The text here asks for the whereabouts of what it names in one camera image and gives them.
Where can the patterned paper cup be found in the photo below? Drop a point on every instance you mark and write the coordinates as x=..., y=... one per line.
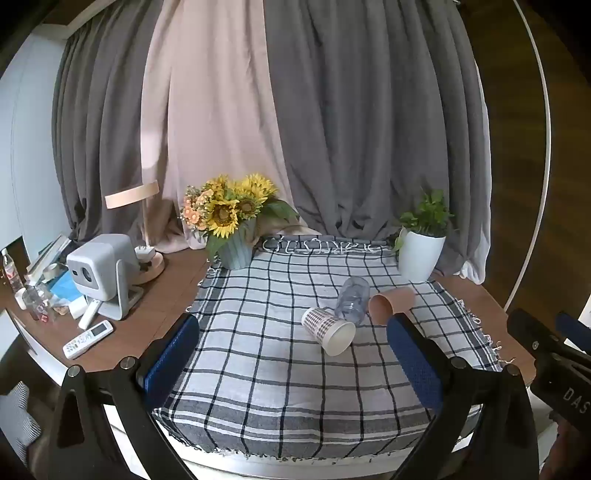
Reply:
x=323, y=325

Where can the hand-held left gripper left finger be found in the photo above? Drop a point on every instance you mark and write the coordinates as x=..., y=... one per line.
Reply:
x=173, y=357

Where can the striped grey cloth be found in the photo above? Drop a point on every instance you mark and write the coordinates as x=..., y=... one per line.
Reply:
x=18, y=420

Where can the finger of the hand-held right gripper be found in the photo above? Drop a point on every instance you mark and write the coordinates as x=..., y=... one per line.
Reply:
x=531, y=330
x=572, y=327

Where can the grey projector on stand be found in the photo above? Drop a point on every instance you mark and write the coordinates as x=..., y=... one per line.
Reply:
x=99, y=263

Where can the checked grey white cloth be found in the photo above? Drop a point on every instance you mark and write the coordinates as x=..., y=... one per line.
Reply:
x=258, y=364

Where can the tape roll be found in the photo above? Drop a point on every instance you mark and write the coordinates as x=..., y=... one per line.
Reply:
x=53, y=271

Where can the white remote control with buttons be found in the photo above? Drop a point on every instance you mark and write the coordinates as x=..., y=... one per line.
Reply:
x=87, y=339

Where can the white plant pot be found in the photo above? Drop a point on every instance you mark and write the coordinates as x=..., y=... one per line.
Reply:
x=419, y=258

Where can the sunflower bouquet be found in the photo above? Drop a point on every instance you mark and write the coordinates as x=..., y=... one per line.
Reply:
x=226, y=207

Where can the small clear bottle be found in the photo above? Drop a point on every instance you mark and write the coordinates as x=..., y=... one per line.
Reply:
x=34, y=302

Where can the brown paper cup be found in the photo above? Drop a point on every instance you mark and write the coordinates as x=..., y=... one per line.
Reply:
x=393, y=302

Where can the blue packet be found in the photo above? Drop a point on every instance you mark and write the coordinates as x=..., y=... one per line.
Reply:
x=63, y=286

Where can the grey curtain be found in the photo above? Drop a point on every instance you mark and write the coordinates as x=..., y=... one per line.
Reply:
x=378, y=129
x=101, y=129

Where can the pink curtain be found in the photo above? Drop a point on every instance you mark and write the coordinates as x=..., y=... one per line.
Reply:
x=207, y=115

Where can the white hoop tube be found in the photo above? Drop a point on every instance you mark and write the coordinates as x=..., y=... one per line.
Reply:
x=545, y=115

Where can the white power adapter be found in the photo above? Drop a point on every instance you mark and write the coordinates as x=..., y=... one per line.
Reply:
x=144, y=254

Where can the green leafy plant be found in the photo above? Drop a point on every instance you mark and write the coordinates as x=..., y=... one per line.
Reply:
x=427, y=214

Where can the slim white remote control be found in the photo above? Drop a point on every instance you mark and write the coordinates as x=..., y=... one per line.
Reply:
x=89, y=314

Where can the clear plastic cup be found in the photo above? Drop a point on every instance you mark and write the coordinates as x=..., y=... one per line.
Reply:
x=353, y=297

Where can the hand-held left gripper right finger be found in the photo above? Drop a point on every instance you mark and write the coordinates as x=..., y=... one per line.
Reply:
x=413, y=364

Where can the ribbed grey-blue vase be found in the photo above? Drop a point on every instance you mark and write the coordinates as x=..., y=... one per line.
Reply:
x=236, y=254

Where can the plastic water bottle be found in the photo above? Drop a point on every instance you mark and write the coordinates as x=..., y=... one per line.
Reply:
x=11, y=272

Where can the white desk lamp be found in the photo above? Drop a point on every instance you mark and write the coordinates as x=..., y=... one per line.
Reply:
x=147, y=217

